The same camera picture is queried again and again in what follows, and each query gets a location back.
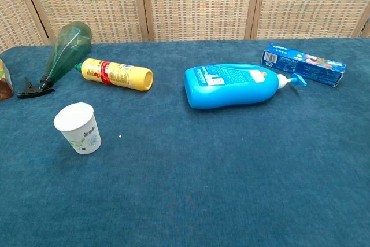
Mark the white paper cup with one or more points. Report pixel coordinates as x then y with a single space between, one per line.
84 140

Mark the blue pump detergent bottle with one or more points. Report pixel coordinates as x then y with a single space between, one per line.
231 88

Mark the blue table cloth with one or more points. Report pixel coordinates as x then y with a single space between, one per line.
202 177

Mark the yellow bottle with red label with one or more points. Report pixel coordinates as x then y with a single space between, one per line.
121 75

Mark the woven folding screen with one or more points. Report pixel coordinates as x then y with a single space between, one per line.
196 1

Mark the blue toothpaste box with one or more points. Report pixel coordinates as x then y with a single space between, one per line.
306 66

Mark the green plastic spray bottle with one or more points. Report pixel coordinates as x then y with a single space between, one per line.
70 47

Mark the brown tea bottle, yellow label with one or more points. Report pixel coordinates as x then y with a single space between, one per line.
4 85

